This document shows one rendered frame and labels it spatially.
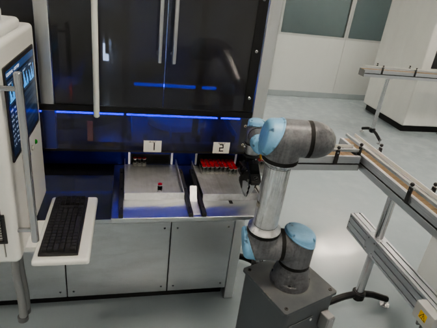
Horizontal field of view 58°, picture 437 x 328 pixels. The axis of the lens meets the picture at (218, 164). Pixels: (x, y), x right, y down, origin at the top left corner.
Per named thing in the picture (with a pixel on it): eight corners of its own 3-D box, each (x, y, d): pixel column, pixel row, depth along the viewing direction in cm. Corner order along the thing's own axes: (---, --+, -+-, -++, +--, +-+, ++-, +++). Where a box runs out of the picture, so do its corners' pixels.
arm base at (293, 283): (317, 286, 148) (323, 265, 144) (287, 299, 141) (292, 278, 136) (291, 261, 160) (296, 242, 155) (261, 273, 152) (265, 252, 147)
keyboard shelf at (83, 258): (33, 201, 179) (33, 196, 178) (97, 201, 185) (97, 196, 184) (6, 269, 140) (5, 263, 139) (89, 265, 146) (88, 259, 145)
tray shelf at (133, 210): (114, 167, 199) (114, 164, 199) (246, 168, 216) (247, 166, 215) (110, 222, 158) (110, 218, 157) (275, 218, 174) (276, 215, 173)
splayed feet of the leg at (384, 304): (315, 305, 248) (319, 288, 242) (384, 300, 260) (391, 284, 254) (320, 315, 242) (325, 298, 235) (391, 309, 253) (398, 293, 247)
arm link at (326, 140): (353, 122, 116) (300, 131, 165) (317, 118, 115) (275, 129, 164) (350, 161, 117) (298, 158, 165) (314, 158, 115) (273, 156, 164)
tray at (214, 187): (190, 166, 206) (191, 160, 205) (238, 166, 213) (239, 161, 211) (202, 200, 177) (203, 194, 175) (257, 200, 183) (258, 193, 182)
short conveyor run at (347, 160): (248, 170, 218) (252, 144, 211) (240, 159, 231) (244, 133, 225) (358, 172, 234) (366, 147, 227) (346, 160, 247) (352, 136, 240)
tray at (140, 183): (124, 164, 200) (124, 158, 198) (175, 164, 206) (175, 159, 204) (123, 200, 170) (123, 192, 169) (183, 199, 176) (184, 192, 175)
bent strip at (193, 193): (188, 196, 179) (190, 185, 176) (195, 196, 179) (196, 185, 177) (193, 214, 166) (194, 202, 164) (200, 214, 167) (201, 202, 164)
